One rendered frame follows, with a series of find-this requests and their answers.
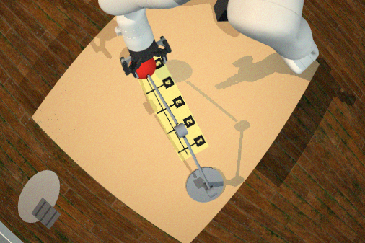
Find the pale wooden table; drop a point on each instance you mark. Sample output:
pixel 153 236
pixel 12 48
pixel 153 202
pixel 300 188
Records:
pixel 85 125

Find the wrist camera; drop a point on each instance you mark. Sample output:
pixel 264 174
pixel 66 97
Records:
pixel 117 30

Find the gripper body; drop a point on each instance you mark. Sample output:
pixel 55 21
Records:
pixel 142 56

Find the grey ribbed block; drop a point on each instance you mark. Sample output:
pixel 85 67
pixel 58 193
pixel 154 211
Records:
pixel 45 212

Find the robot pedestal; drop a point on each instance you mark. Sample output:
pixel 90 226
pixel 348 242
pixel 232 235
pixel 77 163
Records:
pixel 221 9

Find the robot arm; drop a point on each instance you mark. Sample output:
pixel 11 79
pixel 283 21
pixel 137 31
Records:
pixel 256 6

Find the pale yellow strip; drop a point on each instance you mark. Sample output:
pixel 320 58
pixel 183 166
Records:
pixel 196 128

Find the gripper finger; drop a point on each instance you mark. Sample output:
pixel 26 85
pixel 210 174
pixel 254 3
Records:
pixel 164 46
pixel 127 67

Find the grey round floor disc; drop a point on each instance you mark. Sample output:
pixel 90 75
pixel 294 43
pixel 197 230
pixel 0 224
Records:
pixel 34 191

